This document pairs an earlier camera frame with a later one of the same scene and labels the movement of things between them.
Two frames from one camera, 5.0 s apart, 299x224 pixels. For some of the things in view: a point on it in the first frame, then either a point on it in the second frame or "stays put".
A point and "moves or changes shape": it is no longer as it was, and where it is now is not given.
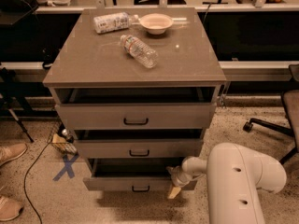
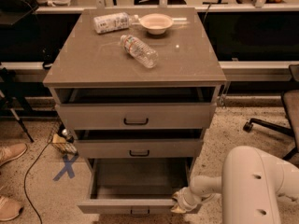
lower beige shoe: [9, 208] stays put
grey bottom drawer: [132, 174] moves or changes shape
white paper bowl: [156, 23] stays put
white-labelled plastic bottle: [114, 21] stays put
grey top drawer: [136, 108] stays put
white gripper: [177, 178] to [189, 201]
